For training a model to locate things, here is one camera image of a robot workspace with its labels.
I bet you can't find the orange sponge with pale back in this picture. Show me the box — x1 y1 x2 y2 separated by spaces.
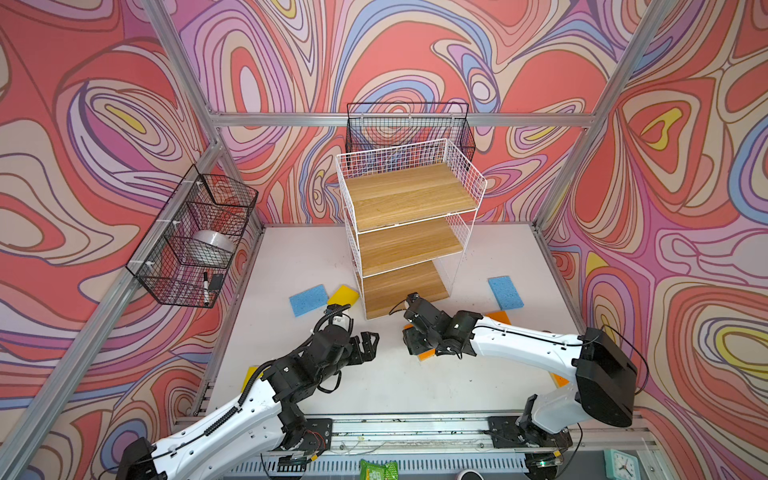
402 324 435 361

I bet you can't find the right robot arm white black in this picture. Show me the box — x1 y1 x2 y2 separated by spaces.
403 293 638 447

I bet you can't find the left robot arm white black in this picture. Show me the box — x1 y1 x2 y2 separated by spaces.
116 304 380 479

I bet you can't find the yellow sponge near shelf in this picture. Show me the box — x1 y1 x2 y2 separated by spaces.
327 285 360 307

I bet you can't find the blue sponge left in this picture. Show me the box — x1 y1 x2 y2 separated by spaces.
289 285 329 317

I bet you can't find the blue sponge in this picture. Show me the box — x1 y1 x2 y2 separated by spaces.
488 276 524 310
289 285 329 317

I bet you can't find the blue sponge right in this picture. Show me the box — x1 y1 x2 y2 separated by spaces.
488 276 524 310

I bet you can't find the yellow sponge front left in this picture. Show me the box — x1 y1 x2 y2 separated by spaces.
241 366 258 392

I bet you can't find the green snack packet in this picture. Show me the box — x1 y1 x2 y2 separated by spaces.
359 460 399 480

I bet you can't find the teal alarm clock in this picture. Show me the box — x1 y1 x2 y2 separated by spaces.
603 449 641 480

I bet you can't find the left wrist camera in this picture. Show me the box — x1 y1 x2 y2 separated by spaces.
331 313 354 332

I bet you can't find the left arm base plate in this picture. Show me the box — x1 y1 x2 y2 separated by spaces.
273 417 333 455

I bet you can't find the white wire wooden shelf rack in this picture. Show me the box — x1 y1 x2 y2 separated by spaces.
335 139 488 319

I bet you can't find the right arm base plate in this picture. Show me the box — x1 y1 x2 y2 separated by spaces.
485 416 573 450

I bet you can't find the black wire basket back wall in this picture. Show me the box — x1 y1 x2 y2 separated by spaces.
345 100 476 160

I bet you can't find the black wire basket wall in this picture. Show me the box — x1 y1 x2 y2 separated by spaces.
126 166 258 309
345 100 476 160

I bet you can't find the black wire basket left wall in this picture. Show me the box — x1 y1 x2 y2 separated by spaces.
126 166 258 309

